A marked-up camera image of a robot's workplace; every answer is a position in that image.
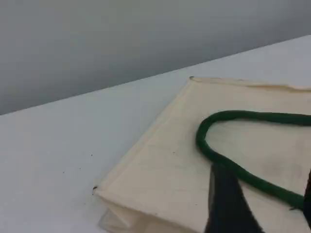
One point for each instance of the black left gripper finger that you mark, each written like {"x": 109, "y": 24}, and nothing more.
{"x": 308, "y": 191}
{"x": 228, "y": 208}

